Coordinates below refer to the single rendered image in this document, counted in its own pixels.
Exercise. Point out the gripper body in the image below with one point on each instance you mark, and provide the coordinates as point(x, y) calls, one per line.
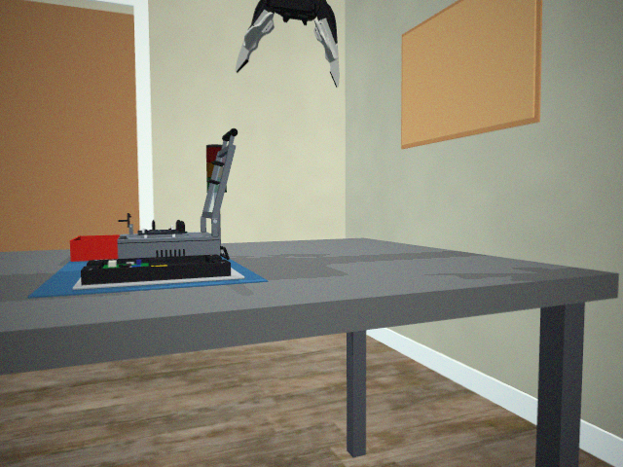
point(296, 9)

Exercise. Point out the red bin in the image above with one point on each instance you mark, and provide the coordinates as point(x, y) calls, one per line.
point(94, 247)

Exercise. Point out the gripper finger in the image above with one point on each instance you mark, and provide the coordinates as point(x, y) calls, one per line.
point(262, 24)
point(325, 32)

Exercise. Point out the green circuit board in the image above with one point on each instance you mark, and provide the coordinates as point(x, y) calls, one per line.
point(112, 264)

